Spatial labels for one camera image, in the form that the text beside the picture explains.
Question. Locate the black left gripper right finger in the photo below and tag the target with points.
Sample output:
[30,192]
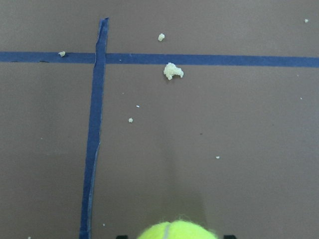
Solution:
[229,237]

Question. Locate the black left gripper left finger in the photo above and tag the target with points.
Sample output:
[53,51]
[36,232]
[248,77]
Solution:
[122,237]

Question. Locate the yellow tennis ball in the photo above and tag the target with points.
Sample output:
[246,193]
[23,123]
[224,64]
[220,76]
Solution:
[176,230]

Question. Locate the large yellow foam crumb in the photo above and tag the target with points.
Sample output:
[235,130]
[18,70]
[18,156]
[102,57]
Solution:
[172,70]

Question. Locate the foam crumb on tape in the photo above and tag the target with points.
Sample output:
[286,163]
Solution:
[62,53]

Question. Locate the small foam crumb above line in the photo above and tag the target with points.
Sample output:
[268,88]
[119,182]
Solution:
[161,37]

